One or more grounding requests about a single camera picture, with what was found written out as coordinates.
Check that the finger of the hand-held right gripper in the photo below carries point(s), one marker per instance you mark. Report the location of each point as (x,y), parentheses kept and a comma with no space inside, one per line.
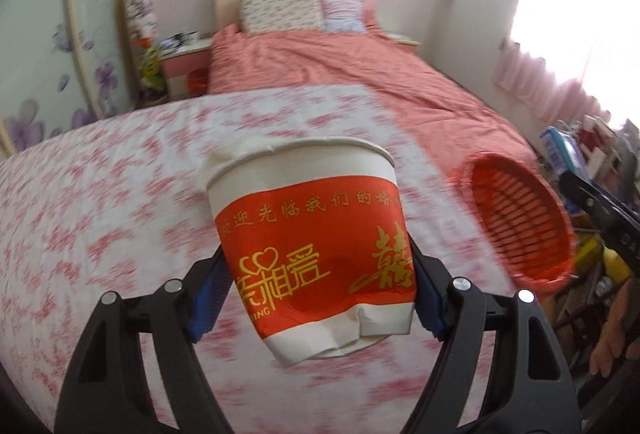
(587,199)

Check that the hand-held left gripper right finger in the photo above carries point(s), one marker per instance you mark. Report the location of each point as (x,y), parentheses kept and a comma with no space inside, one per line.
(426,301)

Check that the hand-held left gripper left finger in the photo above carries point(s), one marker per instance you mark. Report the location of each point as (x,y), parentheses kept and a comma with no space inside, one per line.
(212,296)

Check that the orange plastic basket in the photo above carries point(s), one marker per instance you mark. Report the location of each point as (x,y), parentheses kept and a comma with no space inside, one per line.
(520,224)

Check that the red and white paper cup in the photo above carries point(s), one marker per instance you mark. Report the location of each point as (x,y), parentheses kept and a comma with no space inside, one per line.
(310,239)

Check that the person's right hand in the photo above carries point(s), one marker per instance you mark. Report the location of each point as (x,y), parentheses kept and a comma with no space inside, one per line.
(607,351)

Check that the blue and white box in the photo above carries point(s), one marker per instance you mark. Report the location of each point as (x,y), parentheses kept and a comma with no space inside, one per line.
(556,147)

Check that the pink floral bedsheet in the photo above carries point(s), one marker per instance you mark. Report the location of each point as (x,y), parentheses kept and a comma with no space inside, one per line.
(100,214)

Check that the pink curtain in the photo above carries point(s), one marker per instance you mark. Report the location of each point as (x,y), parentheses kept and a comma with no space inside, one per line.
(565,44)

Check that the red waste bin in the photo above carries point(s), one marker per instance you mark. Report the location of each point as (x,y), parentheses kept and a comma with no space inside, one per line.
(198,82)

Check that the pink and white nightstand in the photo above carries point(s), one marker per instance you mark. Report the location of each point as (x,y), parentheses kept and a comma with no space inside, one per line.
(182,64)

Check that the small white nightstand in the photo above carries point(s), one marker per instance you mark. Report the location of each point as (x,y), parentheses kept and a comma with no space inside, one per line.
(404,39)

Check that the coral bed blanket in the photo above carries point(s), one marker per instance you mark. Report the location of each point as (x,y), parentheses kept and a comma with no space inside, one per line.
(340,69)

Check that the white mug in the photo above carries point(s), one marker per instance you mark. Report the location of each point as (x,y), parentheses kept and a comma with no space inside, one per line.
(191,37)

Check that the tall toy display tube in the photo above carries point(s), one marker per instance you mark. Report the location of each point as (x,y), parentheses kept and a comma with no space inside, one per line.
(145,39)

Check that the floral pillow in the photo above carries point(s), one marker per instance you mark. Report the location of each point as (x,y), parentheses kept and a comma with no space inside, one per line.
(280,13)

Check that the striped pillow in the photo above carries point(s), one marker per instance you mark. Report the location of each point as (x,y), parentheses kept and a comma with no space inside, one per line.
(342,14)

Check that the floral wardrobe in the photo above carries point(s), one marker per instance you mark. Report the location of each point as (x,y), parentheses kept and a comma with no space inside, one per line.
(45,39)

